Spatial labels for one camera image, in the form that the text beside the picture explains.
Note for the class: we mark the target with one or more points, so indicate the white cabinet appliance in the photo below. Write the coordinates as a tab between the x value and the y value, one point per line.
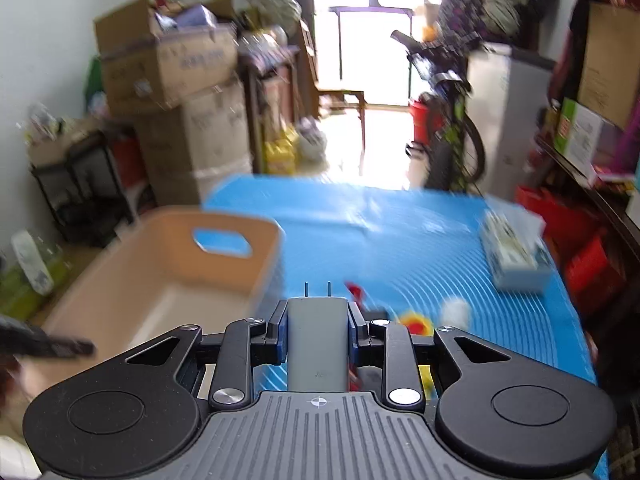
509	88

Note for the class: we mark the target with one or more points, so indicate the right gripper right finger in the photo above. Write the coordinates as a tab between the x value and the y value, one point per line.
382	360

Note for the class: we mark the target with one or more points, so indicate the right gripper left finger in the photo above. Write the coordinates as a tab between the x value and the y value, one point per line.
245	344

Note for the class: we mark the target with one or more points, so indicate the yellow oil jug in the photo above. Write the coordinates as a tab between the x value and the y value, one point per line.
282	154

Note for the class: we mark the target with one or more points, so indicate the red plastic bucket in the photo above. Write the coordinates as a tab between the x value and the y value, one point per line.
425	121

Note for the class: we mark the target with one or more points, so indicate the beige plastic storage bin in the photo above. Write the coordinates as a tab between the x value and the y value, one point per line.
177	266

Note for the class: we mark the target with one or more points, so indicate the black metal shelf rack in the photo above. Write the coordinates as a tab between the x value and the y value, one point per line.
85	216

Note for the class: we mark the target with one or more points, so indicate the white power adapter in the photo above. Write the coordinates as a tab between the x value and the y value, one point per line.
317	344

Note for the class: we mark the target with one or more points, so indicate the blue silicone mat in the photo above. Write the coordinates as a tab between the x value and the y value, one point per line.
408	251

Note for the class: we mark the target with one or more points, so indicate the yellow toy launcher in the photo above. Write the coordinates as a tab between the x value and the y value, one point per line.
420	325

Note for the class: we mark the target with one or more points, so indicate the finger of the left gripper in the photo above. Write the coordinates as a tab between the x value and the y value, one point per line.
21	339

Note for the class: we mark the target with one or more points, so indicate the wooden chair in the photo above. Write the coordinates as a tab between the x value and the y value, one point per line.
349	99

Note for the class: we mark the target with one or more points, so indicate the white tissue box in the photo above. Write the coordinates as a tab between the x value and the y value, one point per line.
517	258

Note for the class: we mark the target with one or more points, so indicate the green plastic container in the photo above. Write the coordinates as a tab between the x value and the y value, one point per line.
18	299

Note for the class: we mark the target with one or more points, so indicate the upper cardboard box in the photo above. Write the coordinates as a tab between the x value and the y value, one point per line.
149	62

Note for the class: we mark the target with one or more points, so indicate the lower wrapped cardboard box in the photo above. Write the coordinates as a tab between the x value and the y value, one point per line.
189	150

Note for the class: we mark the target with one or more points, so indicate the children's bicycle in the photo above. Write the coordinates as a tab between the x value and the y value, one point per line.
455	158

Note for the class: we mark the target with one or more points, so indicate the green white product box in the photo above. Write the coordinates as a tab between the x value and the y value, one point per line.
577	137

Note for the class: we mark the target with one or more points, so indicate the white pill bottle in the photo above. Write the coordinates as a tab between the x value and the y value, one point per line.
455	312

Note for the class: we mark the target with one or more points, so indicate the red hero figure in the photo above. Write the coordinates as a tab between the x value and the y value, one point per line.
358	295

